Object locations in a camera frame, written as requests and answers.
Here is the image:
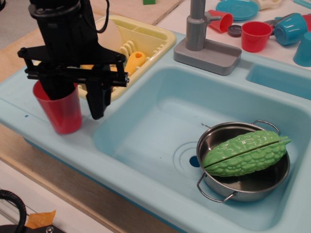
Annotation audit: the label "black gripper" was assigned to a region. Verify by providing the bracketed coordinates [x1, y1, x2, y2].
[17, 0, 129, 120]

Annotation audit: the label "red plastic cup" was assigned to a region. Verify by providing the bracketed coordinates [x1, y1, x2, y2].
[33, 81, 82, 134]

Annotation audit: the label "light blue toy sink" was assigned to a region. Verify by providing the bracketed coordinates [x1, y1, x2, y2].
[0, 30, 311, 233]

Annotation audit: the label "red cup lying sideways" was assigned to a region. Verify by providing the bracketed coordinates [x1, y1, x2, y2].
[207, 10, 233, 33]

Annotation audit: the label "red cup upright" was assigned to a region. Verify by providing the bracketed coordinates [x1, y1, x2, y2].
[241, 21, 273, 52]

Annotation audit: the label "teal cup lying sideways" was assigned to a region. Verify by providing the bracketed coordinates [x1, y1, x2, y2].
[274, 13, 308, 46]

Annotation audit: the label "teal cup at edge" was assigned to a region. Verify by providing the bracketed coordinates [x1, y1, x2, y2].
[293, 32, 311, 67]

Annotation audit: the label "cream plastic bottle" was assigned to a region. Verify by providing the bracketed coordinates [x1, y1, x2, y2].
[98, 19, 123, 52]

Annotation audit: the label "yellow plastic spatula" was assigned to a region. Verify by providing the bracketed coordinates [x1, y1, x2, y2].
[122, 51, 146, 76]

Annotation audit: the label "yellow dish drying rack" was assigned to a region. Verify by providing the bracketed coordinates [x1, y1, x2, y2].
[33, 15, 177, 102]

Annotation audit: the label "green block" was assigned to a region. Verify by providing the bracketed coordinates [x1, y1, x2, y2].
[143, 0, 156, 5]

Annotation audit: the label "grey toy faucet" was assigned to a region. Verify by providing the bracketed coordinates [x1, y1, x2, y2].
[173, 0, 242, 76]

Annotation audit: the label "orange tape piece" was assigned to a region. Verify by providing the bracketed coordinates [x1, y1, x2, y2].
[25, 210, 56, 229]

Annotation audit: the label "dark grey round lid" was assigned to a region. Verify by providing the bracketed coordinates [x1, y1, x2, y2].
[227, 25, 242, 37]

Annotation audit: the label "teal plate stack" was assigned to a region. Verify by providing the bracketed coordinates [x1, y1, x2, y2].
[216, 0, 259, 21]

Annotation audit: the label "green bitter gourd toy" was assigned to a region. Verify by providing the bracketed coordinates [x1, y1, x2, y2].
[202, 131, 291, 177]

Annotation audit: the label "cream plastic toy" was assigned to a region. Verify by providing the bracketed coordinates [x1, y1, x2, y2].
[256, 0, 283, 10]

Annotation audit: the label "black cable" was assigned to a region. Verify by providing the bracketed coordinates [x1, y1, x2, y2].
[0, 189, 27, 233]

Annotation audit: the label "steel pot with handles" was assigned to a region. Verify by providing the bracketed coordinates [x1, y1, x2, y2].
[196, 120, 290, 203]

